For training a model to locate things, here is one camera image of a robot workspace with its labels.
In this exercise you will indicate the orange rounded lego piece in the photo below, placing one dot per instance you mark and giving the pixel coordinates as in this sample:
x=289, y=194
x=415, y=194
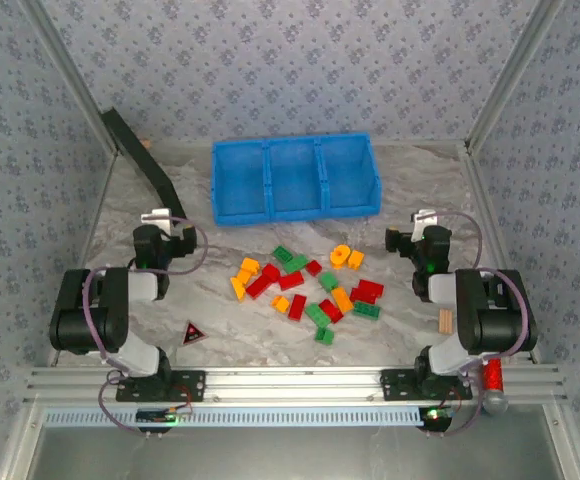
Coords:
x=339, y=256

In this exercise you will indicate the long green lego brick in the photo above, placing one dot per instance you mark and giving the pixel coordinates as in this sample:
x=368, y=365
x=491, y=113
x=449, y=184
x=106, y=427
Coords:
x=366, y=310

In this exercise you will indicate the long orange lego brick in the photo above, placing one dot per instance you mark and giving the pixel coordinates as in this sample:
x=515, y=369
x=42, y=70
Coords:
x=342, y=299

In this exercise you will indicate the green sloped lego piece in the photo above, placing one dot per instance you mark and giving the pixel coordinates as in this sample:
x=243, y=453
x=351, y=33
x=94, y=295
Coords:
x=328, y=281

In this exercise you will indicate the red lego brick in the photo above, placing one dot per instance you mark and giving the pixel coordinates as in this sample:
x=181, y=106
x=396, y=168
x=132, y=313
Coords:
x=297, y=307
x=361, y=296
x=314, y=267
x=270, y=272
x=291, y=281
x=371, y=287
x=257, y=288
x=331, y=310

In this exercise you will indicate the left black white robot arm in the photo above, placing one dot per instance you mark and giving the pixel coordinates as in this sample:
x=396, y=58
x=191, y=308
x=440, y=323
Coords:
x=90, y=320

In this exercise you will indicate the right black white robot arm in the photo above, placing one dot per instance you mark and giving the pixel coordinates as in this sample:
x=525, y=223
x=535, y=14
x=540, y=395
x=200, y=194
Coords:
x=495, y=320

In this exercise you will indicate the orange wedge lego piece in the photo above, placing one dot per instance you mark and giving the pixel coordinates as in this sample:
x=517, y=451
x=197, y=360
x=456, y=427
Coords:
x=238, y=291

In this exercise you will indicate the small wooden block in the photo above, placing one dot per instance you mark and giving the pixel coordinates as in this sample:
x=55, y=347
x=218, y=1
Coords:
x=445, y=321

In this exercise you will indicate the black checkerboard panel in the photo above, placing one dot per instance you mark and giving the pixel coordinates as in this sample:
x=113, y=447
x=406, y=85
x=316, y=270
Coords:
x=145, y=160

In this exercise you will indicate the triangular red black sign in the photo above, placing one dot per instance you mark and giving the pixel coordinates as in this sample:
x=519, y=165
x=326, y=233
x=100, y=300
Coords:
x=193, y=334

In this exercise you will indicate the blue three-compartment bin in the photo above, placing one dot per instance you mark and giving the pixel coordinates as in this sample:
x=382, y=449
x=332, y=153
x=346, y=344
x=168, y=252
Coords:
x=295, y=175

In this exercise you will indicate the red glittery cylinder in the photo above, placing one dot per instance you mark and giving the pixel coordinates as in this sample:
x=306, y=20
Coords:
x=493, y=374

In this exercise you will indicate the small circuit board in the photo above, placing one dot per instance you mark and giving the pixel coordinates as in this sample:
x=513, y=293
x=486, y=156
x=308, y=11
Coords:
x=435, y=414
x=157, y=415

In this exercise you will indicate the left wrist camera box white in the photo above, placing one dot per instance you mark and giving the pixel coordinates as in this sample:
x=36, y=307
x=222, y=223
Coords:
x=156, y=218

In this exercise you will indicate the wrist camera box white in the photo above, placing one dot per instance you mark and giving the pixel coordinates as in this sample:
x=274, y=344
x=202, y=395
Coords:
x=156, y=218
x=424, y=220

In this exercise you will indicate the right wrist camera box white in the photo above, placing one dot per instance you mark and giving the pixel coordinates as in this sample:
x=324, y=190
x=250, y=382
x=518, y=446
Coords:
x=424, y=220

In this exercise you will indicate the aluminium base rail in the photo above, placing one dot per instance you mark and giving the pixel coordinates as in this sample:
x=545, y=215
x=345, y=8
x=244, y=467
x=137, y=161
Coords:
x=290, y=382

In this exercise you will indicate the aluminium frame post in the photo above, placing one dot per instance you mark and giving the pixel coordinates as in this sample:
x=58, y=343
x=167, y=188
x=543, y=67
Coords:
x=515, y=75
x=65, y=75

